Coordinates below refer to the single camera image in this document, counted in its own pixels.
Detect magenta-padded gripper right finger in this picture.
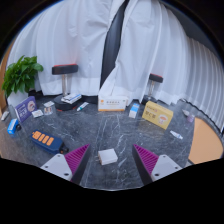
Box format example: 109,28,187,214
131,143,184,186

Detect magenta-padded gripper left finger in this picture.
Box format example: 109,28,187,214
39,143,92,186

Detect white multi-port charger block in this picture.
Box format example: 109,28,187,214
97,148,119,166

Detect blue power strip orange sockets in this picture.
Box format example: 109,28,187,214
30,129,69,155

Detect small white and blue tube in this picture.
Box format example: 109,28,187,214
169,129,184,140

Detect orange wooden side table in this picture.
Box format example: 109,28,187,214
188,116,224,165

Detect yellow cardboard box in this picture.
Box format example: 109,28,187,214
141,100,174,130

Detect pill blister pack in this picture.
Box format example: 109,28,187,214
43,105,55,116

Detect white sachet with orange print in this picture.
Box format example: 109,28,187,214
31,109,45,119

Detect white flat sachet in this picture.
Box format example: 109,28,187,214
43,100,56,108

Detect small blue and white box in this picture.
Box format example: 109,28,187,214
128,102,141,119

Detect white and blue flat box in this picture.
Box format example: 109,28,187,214
60,93,83,105

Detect white flat packet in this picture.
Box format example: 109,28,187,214
0,110,10,122

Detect white and orange tissue box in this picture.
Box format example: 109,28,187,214
97,95,129,113

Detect sheer pleated white curtain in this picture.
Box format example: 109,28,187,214
184,36,224,132

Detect green potted plant white pot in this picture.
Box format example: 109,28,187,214
1,55,45,108

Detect narrow white curtain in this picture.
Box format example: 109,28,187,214
98,0,193,105

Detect wide white curtain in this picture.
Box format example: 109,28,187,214
7,0,125,98

